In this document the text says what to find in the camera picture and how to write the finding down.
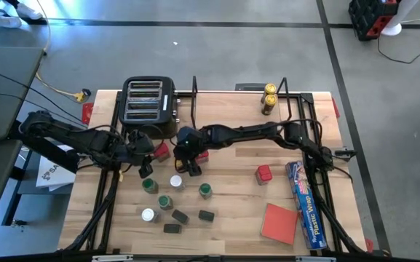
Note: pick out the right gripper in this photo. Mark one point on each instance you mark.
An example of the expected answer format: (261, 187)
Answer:
(189, 143)

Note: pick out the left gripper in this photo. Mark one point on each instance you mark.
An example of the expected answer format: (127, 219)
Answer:
(140, 147)

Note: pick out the red smoked paprika tin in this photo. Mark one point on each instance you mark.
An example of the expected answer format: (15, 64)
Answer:
(263, 174)
(203, 157)
(162, 151)

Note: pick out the green-lid spice jar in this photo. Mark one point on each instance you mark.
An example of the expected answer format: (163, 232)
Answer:
(150, 185)
(165, 202)
(205, 190)

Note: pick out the white-lid bagel seasoning jar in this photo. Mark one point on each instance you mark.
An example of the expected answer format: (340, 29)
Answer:
(177, 182)
(148, 214)

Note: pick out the black block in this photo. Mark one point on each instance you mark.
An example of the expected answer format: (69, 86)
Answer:
(172, 228)
(206, 215)

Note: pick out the yellow-lid onion seasoning jar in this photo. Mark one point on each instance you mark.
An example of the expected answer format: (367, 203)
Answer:
(269, 103)
(270, 88)

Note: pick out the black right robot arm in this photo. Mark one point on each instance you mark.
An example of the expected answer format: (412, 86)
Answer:
(246, 132)

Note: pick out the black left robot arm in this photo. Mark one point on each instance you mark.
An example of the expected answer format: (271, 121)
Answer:
(86, 140)

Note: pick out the black four-slot toaster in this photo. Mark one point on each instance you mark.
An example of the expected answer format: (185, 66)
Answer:
(169, 87)

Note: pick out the green black pepper tin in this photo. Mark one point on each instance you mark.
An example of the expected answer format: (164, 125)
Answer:
(180, 216)

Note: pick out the grey floor plate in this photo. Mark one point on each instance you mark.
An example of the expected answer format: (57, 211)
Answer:
(247, 87)

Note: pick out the black block bottom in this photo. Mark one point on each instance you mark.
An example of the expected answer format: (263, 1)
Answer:
(172, 228)

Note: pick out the white paper with logo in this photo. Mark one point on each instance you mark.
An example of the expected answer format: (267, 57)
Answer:
(55, 174)

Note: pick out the silver metal bar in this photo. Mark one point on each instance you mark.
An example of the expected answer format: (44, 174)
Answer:
(113, 258)
(315, 259)

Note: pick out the orange-red square flat pad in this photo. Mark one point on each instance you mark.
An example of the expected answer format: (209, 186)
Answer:
(279, 223)

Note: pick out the blue plastic wrap box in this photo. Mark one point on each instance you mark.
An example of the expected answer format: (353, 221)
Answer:
(306, 203)

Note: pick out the person's foot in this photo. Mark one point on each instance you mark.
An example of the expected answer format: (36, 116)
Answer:
(7, 22)
(29, 11)

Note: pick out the black and red crate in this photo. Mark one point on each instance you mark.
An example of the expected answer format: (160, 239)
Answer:
(366, 18)

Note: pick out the white stand base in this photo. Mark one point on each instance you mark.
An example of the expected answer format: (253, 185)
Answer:
(391, 29)

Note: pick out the wooden shelf with black frame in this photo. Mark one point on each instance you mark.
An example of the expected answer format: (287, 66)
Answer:
(231, 109)

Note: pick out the black frame bracket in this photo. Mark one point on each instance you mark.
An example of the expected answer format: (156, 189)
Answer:
(344, 153)

